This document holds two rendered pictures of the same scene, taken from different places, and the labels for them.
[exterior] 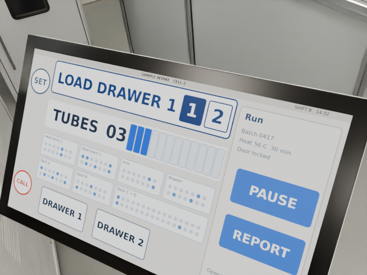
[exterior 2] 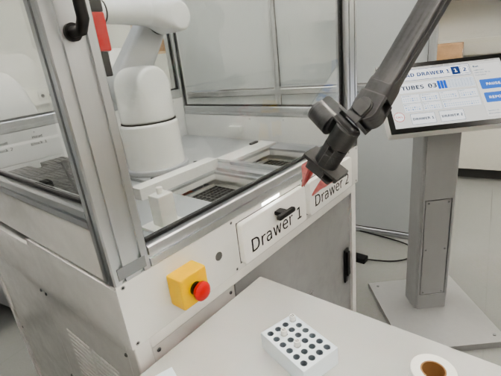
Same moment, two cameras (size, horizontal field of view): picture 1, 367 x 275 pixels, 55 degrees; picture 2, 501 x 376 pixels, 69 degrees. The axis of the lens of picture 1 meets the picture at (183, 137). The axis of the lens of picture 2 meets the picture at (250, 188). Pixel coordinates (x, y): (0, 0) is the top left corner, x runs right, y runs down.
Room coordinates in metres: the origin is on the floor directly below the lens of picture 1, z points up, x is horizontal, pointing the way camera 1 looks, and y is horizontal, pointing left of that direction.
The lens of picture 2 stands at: (-0.53, 1.49, 1.32)
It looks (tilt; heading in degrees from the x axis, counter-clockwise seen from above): 20 degrees down; 330
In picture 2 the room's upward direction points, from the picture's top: 6 degrees counter-clockwise
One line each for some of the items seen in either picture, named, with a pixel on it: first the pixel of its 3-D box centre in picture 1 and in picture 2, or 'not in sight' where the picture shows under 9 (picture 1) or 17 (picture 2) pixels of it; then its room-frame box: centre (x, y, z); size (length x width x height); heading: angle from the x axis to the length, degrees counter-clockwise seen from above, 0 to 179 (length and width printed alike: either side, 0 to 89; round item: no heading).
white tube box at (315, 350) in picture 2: not in sight; (298, 348); (-0.08, 1.17, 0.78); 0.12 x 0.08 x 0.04; 3
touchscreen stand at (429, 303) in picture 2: not in sight; (436, 221); (0.35, 0.05, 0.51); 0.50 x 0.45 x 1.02; 149
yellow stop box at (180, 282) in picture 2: not in sight; (189, 285); (0.11, 1.30, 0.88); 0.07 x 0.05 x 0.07; 109
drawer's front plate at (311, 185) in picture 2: not in sight; (330, 183); (0.34, 0.69, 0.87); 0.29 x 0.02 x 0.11; 109
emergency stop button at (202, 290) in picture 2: not in sight; (200, 289); (0.08, 1.29, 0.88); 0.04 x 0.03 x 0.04; 109
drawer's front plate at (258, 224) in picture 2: not in sight; (275, 221); (0.24, 0.99, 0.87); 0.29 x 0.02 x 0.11; 109
